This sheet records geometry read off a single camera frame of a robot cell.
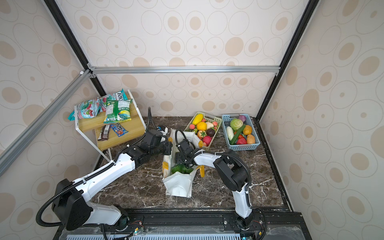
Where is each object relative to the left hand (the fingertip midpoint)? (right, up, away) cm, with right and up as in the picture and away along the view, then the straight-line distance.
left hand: (176, 143), depth 79 cm
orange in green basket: (+14, +10, +24) cm, 29 cm away
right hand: (0, -11, +17) cm, 20 cm away
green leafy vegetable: (+2, -15, +7) cm, 16 cm away
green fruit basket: (+23, +13, +32) cm, 42 cm away
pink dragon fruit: (+18, +1, +19) cm, 26 cm away
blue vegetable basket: (+42, +6, +24) cm, 48 cm away
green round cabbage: (+39, +12, +27) cm, 49 cm away
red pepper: (+41, 0, +21) cm, 46 cm away
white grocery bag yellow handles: (+1, -22, 0) cm, 22 cm away
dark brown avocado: (+20, +6, +21) cm, 30 cm away
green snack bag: (-28, +17, -6) cm, 33 cm away
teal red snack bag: (-42, +18, -5) cm, 46 cm away
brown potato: (+46, +1, +19) cm, 50 cm away
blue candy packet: (-35, +6, +10) cm, 37 cm away
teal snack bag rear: (-32, +26, +4) cm, 41 cm away
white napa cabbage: (+35, +6, +26) cm, 44 cm away
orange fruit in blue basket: (+46, +7, +24) cm, 52 cm away
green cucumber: (+39, +4, +24) cm, 46 cm away
